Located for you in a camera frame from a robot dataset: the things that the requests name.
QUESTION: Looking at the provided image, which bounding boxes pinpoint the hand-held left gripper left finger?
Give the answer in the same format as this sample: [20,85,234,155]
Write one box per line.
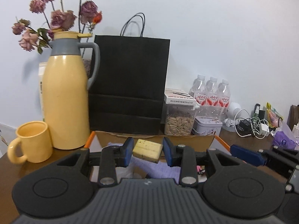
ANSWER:
[56,137,135,187]

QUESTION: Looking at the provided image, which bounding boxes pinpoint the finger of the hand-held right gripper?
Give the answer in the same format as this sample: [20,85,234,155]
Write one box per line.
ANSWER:
[230,145,299,177]

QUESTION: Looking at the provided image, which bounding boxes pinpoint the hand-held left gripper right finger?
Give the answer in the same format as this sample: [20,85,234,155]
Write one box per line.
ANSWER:
[162,136,237,187]

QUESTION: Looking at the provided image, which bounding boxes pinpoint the yellow green sponge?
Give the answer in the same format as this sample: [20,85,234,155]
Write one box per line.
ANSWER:
[132,139,163,164]

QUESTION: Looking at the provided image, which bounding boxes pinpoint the orange white cardboard box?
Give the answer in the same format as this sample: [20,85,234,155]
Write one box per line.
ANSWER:
[84,131,246,185]

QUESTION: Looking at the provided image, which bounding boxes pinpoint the purple knitted cloth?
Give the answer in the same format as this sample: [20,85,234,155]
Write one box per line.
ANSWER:
[109,142,183,185]

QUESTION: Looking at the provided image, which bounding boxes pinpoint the clear seed container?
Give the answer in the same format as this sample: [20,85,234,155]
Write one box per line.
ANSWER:
[164,103,200,136]

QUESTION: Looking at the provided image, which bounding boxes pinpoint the black power adapter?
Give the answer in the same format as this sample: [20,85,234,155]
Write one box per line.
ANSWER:
[238,119,251,131]

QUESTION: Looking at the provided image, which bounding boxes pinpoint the purple plastic bag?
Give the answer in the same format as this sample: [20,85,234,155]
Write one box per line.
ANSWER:
[272,124,298,148]

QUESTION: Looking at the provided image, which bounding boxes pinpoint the small white desk fan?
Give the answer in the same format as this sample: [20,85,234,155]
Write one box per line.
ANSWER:
[222,102,242,127]

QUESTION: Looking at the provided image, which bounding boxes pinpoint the white tin box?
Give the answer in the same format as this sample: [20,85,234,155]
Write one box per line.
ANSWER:
[193,116,223,136]

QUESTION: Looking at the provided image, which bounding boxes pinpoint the yellow snack packet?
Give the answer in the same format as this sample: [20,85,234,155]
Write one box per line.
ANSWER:
[266,102,283,128]

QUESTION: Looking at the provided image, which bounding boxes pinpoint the white flat box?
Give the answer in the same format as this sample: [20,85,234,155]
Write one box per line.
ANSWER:
[164,88,196,105]

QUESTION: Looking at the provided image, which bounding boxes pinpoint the clear water bottle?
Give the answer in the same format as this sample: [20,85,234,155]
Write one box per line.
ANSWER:
[206,76,219,117]
[189,74,207,109]
[216,79,231,119]

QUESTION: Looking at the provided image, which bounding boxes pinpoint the brown bag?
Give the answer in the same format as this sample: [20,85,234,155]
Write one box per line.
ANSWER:
[287,105,299,131]

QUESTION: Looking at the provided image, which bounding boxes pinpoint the black paper bag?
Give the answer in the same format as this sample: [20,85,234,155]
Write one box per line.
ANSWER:
[88,12,171,136]

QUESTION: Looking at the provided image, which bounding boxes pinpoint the yellow thermos jug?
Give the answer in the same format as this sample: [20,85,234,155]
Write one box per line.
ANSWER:
[43,31,101,150]

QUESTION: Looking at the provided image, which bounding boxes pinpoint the yellow mug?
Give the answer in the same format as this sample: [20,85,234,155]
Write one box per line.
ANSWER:
[7,121,54,164]

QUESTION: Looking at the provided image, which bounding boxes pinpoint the white carton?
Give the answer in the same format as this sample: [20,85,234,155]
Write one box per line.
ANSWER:
[38,62,48,122]

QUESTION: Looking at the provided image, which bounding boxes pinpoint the dried rose bouquet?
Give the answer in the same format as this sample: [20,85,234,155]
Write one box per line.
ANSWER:
[12,0,103,55]

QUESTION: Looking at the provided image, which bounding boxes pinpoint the tangled white cables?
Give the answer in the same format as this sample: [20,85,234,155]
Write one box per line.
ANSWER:
[235,110,271,139]

